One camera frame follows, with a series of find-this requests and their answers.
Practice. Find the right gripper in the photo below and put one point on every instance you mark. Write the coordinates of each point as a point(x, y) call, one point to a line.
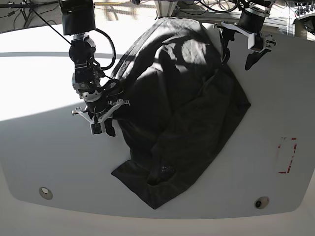
point(101, 110)

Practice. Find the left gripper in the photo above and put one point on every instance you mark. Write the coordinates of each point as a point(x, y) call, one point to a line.
point(250, 21)

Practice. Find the dark grey T-shirt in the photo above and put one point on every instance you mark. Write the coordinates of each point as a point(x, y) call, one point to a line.
point(184, 105)

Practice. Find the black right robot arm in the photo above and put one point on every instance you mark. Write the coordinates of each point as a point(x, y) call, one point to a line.
point(78, 18)

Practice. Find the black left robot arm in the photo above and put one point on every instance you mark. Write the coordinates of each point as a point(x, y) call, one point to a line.
point(264, 5)

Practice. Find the left table grommet hole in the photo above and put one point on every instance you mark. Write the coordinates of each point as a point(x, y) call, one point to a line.
point(45, 193)

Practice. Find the table grommet hole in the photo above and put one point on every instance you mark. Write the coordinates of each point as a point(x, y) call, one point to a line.
point(45, 193)
point(261, 202)

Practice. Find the red tape rectangle marking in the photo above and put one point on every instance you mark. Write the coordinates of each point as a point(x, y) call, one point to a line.
point(285, 154)

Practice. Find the black tripod stand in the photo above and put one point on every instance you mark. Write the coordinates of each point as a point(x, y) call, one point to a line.
point(24, 9)

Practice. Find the right table grommet hole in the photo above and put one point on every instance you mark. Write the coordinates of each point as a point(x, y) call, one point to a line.
point(261, 202)

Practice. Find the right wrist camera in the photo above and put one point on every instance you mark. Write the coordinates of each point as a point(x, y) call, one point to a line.
point(96, 128)

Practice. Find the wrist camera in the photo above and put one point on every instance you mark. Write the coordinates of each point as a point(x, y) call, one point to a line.
point(96, 128)
point(255, 42)

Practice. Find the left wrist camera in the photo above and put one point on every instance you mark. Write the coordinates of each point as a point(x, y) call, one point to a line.
point(255, 42)

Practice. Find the aluminium rail with cables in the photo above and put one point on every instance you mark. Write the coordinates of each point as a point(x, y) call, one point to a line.
point(274, 25)

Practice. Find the aluminium frame post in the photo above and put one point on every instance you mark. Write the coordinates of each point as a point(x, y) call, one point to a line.
point(165, 8)

